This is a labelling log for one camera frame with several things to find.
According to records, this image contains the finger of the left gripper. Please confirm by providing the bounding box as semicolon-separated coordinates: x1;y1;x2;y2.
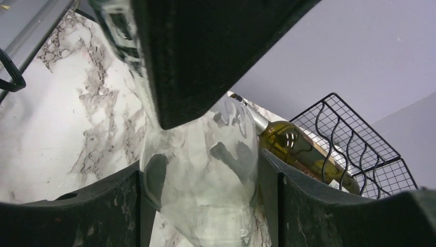
131;0;317;130

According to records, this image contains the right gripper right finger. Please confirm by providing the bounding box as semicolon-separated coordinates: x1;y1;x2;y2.
259;149;435;246

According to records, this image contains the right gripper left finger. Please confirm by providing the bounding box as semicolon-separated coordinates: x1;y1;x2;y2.
0;160;141;247

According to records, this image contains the black wire wine rack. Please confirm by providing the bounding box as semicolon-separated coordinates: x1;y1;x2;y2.
291;93;418;199

